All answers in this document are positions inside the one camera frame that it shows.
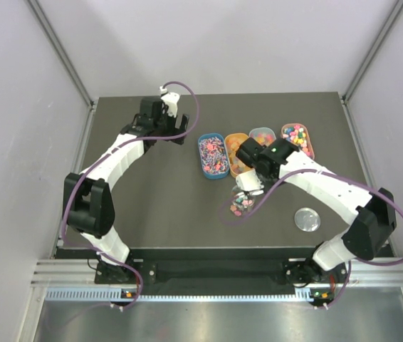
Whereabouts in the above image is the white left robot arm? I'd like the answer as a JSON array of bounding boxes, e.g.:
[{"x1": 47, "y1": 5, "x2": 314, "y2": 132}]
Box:
[{"x1": 61, "y1": 93, "x2": 189, "y2": 283}]

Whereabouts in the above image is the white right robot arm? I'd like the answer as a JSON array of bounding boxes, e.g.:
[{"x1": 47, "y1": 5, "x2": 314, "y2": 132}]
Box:
[{"x1": 236, "y1": 138, "x2": 397, "y2": 282}]

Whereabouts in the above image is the light blue candy tray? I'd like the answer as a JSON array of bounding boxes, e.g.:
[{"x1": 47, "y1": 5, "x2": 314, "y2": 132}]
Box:
[{"x1": 248, "y1": 127, "x2": 276, "y2": 146}]

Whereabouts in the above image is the orange candy tray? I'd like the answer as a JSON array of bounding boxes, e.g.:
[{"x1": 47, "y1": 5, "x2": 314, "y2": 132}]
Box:
[{"x1": 224, "y1": 133, "x2": 251, "y2": 178}]

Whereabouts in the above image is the pink candy tray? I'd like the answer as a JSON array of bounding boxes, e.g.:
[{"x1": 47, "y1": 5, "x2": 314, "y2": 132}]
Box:
[{"x1": 281, "y1": 123, "x2": 315, "y2": 160}]

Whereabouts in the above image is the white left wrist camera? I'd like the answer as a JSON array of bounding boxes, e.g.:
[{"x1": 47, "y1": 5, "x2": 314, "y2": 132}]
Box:
[{"x1": 159, "y1": 86, "x2": 180, "y2": 118}]

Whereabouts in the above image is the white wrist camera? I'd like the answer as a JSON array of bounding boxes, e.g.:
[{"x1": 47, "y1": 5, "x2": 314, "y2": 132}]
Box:
[
  {"x1": 159, "y1": 86, "x2": 180, "y2": 118},
  {"x1": 235, "y1": 170, "x2": 266, "y2": 196}
]

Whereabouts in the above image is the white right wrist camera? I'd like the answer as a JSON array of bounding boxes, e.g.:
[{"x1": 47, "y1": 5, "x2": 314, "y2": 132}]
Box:
[{"x1": 235, "y1": 170, "x2": 266, "y2": 196}]

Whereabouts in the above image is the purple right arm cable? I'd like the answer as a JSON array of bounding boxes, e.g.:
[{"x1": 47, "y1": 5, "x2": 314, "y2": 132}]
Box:
[{"x1": 219, "y1": 170, "x2": 403, "y2": 309}]

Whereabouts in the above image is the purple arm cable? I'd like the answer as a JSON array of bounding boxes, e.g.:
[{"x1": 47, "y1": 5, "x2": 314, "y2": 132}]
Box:
[
  {"x1": 61, "y1": 81, "x2": 201, "y2": 311},
  {"x1": 219, "y1": 170, "x2": 403, "y2": 309}
]

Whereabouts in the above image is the aluminium left frame post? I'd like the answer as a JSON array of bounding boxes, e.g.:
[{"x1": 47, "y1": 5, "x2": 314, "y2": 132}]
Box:
[{"x1": 24, "y1": 0, "x2": 94, "y2": 108}]

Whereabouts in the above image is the aluminium frame post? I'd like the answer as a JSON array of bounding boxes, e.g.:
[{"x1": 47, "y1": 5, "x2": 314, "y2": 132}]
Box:
[
  {"x1": 341, "y1": 0, "x2": 403, "y2": 105},
  {"x1": 24, "y1": 0, "x2": 94, "y2": 108}
]

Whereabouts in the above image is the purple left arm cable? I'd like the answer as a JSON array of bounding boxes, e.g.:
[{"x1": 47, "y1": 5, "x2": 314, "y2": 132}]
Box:
[{"x1": 61, "y1": 81, "x2": 201, "y2": 311}]

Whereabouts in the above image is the grey slotted cable duct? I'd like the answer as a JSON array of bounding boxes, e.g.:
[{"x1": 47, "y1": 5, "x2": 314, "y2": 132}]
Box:
[{"x1": 44, "y1": 284, "x2": 334, "y2": 303}]

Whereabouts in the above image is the aluminium front frame rail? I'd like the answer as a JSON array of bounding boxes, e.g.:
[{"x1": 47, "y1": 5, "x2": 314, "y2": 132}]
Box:
[{"x1": 31, "y1": 259, "x2": 403, "y2": 287}]

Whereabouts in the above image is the aluminium right frame post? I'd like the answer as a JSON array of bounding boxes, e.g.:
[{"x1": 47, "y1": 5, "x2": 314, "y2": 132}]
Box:
[{"x1": 341, "y1": 0, "x2": 403, "y2": 105}]

